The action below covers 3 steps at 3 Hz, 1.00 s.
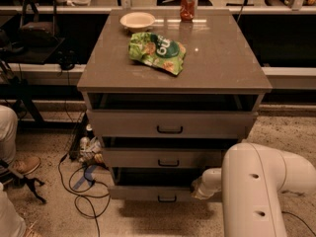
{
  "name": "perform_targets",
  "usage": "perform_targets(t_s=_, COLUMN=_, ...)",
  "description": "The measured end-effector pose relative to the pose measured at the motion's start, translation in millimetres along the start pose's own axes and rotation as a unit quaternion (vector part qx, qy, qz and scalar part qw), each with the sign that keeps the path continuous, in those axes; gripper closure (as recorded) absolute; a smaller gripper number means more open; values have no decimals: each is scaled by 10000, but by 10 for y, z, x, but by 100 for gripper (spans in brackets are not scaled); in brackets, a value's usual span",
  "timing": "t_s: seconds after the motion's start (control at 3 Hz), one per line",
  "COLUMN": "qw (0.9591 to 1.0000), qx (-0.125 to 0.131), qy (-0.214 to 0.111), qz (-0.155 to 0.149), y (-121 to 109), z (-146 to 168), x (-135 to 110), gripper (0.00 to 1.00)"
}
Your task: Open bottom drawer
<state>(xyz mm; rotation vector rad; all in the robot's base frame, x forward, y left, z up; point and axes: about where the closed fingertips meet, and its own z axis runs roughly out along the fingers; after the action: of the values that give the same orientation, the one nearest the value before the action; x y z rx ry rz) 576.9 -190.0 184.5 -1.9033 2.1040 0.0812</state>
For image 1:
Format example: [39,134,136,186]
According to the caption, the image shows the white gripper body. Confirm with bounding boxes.
[191,177,211,199]

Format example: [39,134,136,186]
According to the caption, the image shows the grey drawer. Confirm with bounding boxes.
[109,167,203,203]
[87,110,257,140]
[103,149,224,168]

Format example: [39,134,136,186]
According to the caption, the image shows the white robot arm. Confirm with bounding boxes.
[192,142,316,237]

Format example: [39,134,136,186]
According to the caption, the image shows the grey drawer cabinet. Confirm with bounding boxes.
[76,7,274,196]

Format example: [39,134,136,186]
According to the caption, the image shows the blue tape cross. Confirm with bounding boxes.
[72,165,97,191]

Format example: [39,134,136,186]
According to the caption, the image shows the pile of cans and trash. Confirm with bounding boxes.
[78,123,104,164]

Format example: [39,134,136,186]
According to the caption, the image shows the green chip bag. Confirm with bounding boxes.
[128,32,186,76]

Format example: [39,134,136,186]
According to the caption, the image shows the white bowl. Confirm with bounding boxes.
[119,12,155,33]

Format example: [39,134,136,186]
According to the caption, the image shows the brown shoe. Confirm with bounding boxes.
[12,156,40,175]

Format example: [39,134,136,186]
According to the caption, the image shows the orange soda can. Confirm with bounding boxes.
[180,0,196,22]

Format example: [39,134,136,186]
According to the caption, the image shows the black headphones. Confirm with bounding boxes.
[57,50,77,71]

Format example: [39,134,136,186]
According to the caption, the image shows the black tripod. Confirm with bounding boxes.
[0,159,46,203]

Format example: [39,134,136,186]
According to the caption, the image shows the person's leg in white trousers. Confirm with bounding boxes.
[0,106,18,169]

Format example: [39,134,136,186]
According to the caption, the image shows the black bag on shelf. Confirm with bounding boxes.
[18,0,58,47]

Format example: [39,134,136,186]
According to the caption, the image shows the black floor cable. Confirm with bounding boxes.
[57,152,116,237]

